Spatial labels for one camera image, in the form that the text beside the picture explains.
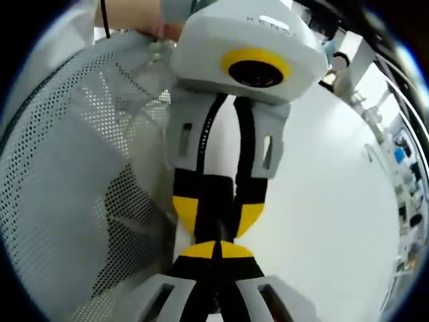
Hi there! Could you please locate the black remote control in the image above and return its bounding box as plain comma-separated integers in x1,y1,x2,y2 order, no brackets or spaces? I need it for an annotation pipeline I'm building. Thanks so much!
196,173,238,245

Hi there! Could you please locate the thin black cable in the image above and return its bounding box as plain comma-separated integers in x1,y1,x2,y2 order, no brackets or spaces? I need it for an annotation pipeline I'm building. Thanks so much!
99,0,112,39

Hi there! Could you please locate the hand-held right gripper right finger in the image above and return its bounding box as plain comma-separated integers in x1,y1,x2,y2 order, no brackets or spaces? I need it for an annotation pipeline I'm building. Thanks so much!
218,239,323,322

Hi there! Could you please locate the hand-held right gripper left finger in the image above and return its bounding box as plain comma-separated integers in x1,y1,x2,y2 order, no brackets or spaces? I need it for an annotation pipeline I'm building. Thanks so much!
129,239,221,322

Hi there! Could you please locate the grey cable on table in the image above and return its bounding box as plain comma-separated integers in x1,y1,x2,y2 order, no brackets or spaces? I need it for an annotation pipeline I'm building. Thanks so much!
364,143,380,162

